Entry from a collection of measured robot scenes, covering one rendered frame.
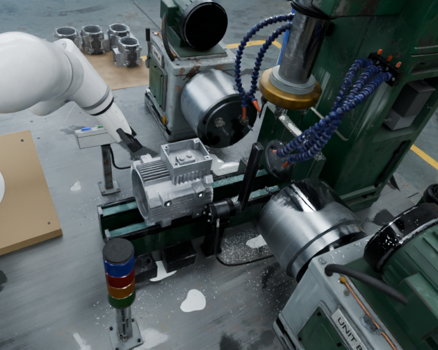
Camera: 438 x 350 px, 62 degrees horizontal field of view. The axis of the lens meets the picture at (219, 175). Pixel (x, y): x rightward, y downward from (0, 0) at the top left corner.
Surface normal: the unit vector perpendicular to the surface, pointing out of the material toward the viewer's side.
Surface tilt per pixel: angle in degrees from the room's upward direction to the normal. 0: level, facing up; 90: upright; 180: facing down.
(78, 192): 0
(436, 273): 50
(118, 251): 0
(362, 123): 90
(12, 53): 36
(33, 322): 0
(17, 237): 44
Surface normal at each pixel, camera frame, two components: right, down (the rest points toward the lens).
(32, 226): 0.46, -0.05
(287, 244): -0.78, -0.04
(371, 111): -0.89, 0.22
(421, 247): -0.47, -0.40
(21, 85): 0.77, 0.44
